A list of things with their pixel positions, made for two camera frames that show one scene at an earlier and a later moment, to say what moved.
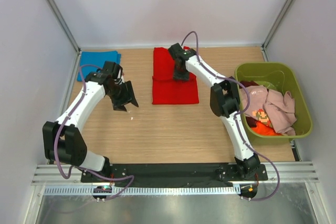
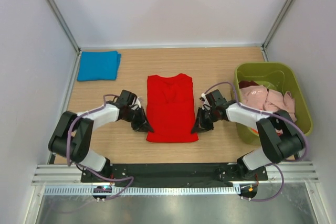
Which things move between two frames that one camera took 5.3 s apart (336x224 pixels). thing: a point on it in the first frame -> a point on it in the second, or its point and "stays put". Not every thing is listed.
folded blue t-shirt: [92, 61] stays put
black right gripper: [185, 77] -> [197, 128]
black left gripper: [126, 97] -> [147, 128]
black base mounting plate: [193, 175] stays put
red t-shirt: [166, 90] -> [170, 108]
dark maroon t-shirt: [247, 84] stays put
